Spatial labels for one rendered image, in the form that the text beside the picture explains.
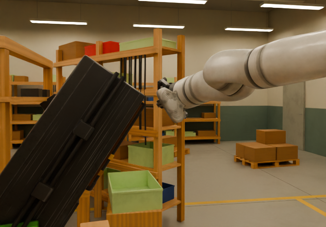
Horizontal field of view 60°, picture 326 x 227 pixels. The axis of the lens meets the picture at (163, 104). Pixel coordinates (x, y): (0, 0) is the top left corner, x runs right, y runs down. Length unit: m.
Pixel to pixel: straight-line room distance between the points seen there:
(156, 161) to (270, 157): 3.95
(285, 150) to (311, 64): 6.54
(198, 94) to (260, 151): 5.97
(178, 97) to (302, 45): 0.33
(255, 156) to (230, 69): 6.02
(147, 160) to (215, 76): 2.88
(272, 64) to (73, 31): 9.57
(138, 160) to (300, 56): 3.12
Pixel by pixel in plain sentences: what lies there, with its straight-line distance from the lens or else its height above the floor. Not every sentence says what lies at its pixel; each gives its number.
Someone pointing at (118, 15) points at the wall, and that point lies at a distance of 9.93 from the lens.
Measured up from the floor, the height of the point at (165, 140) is 0.38.
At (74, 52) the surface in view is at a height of 2.22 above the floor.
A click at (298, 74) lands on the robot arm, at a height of 1.56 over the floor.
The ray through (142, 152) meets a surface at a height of 0.89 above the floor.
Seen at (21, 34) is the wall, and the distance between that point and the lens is 10.25.
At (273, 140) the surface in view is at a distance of 7.21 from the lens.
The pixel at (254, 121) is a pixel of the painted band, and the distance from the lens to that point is 10.70.
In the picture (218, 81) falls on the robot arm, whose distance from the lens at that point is 0.52.
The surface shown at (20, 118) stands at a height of 0.92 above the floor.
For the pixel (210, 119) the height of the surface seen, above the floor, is 0.82.
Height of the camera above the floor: 1.53
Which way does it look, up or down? 1 degrees down
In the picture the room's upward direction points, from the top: straight up
